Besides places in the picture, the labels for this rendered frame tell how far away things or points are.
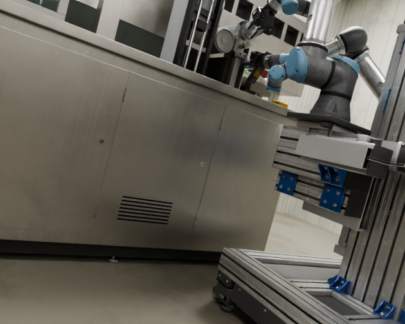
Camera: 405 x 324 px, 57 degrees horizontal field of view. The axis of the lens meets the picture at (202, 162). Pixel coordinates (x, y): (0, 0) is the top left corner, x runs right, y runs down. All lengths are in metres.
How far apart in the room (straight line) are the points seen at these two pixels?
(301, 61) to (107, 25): 0.92
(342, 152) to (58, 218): 1.05
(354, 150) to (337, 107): 0.32
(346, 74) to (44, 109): 1.09
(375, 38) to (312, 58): 3.55
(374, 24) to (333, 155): 3.95
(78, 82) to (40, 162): 0.32
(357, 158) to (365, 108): 3.53
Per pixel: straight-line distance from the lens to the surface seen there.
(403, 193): 1.41
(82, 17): 2.13
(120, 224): 1.63
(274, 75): 1.78
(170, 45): 2.09
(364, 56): 2.00
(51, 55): 1.46
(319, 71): 1.42
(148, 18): 2.25
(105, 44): 1.48
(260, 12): 2.09
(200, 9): 1.89
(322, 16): 1.50
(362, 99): 4.72
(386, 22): 4.97
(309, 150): 1.26
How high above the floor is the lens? 0.62
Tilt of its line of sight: 3 degrees down
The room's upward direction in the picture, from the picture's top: 15 degrees clockwise
